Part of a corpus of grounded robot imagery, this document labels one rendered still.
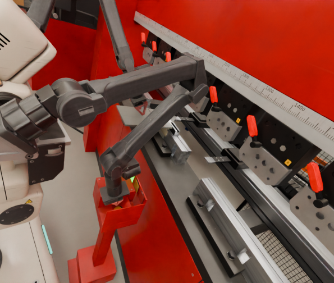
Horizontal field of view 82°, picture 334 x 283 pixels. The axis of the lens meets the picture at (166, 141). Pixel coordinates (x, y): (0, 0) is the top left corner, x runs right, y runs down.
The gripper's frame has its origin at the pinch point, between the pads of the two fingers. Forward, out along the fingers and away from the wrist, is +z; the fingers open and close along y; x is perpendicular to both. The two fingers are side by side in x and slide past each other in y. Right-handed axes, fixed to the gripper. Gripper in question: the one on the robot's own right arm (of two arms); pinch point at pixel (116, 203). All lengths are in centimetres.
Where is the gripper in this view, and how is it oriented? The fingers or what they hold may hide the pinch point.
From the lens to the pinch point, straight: 86.0
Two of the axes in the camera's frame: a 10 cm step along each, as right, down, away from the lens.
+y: 8.9, -2.2, 4.0
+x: -4.4, -6.2, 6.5
